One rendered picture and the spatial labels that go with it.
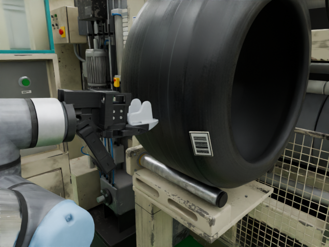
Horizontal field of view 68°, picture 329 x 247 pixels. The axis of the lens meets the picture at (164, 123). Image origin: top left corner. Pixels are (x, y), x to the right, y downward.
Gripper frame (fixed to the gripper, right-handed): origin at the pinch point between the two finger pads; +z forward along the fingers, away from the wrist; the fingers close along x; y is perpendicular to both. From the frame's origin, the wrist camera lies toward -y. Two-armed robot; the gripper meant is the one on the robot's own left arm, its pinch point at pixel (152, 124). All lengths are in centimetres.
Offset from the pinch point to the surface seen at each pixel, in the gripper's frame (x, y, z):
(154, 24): 3.8, 21.3, 1.7
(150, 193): 16.4, -28.6, 15.6
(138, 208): 38, -49, 28
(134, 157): 25.7, -18.6, 14.9
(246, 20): -12.7, 22.6, 11.2
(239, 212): -8.0, -28.5, 31.0
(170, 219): 28, -54, 39
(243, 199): -5.2, -27.7, 37.9
